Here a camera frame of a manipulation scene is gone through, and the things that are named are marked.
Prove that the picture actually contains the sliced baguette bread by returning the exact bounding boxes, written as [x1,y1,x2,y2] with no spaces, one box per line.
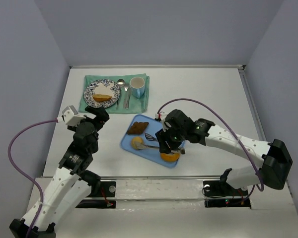
[92,94,112,103]

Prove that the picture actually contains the small round bun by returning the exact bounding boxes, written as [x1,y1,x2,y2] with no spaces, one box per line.
[131,136,144,150]

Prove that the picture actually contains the metal tongs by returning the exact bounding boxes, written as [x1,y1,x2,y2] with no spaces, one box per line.
[135,133,186,154]

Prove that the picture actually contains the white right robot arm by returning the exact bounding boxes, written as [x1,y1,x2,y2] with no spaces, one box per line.
[155,109,293,190]

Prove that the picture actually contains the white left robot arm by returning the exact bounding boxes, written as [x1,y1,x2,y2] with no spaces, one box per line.
[8,106,109,238]

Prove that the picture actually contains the blue plastic tray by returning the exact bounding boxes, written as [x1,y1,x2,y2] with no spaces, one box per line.
[120,114,178,168]

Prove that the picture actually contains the blue floral plate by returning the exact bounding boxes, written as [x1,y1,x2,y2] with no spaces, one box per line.
[83,79,120,108]

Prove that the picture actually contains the green cloth napkin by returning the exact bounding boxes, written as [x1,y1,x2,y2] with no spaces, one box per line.
[78,74,149,114]

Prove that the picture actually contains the orange bagel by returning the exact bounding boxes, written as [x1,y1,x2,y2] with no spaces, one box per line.
[160,153,181,163]

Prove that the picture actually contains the metal fork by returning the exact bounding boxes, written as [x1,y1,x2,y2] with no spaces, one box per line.
[123,85,130,109]

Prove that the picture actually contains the dark chocolate croissant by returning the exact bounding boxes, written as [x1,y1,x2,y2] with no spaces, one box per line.
[127,121,149,135]

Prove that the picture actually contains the metal spoon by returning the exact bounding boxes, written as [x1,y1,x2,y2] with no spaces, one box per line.
[116,79,125,109]

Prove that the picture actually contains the light blue mug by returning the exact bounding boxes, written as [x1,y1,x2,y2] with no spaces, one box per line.
[130,77,146,99]

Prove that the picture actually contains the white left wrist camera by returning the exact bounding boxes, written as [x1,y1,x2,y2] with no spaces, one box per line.
[61,105,86,126]

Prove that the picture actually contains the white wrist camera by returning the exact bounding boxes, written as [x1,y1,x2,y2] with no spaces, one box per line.
[154,112,172,131]
[61,105,86,126]

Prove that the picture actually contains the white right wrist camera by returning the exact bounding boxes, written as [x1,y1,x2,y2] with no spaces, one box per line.
[154,112,172,131]

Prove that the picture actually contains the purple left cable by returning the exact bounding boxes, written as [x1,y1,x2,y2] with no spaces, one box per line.
[8,119,63,238]

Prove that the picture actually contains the purple cable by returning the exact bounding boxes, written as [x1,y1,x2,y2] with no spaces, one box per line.
[8,119,63,238]
[157,98,265,192]

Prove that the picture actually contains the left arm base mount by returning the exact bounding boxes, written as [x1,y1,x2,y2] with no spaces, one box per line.
[76,181,116,209]

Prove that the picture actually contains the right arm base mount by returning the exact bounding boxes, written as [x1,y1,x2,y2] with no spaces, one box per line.
[202,169,251,208]

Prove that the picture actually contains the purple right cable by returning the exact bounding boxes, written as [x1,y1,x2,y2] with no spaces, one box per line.
[157,98,265,192]

